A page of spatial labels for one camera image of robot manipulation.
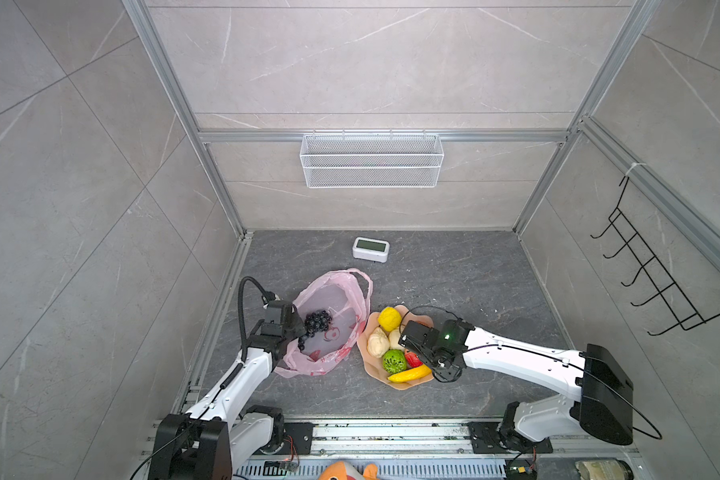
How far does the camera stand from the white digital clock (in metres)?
1.10

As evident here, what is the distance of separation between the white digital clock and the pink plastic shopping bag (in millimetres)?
168

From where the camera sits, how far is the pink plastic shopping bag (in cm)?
82
